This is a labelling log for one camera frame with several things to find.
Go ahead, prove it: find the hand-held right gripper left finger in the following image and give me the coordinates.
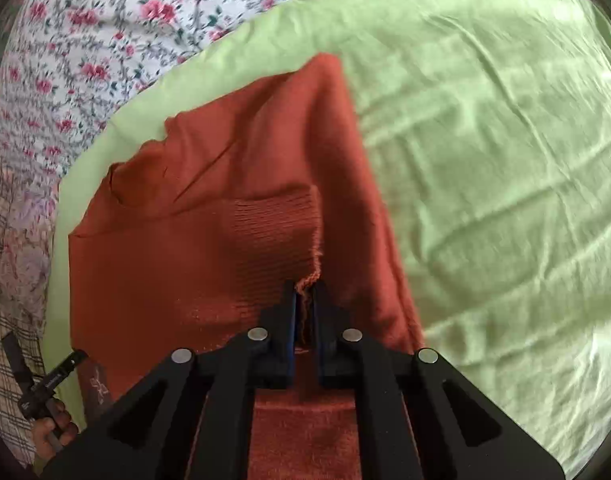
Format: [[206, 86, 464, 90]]
[[42, 280, 299, 480]]

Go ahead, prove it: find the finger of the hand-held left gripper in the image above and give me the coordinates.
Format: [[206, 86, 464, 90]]
[[32, 349, 89, 401], [0, 334, 32, 397]]

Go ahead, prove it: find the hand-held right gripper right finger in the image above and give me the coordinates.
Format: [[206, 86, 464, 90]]
[[310, 280, 567, 480]]

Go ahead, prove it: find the rust orange knit sweater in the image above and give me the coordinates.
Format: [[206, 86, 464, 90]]
[[68, 52, 427, 480]]

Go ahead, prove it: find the person's left hand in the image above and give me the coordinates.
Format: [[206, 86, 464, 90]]
[[32, 399, 81, 467]]

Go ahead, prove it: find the purple floral pillow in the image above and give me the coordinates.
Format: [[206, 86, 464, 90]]
[[0, 170, 62, 323]]

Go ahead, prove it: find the light green bed sheet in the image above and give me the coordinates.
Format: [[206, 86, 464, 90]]
[[39, 0, 611, 476]]

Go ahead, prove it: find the white rose print bed sheet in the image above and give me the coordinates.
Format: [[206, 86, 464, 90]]
[[0, 0, 571, 181]]

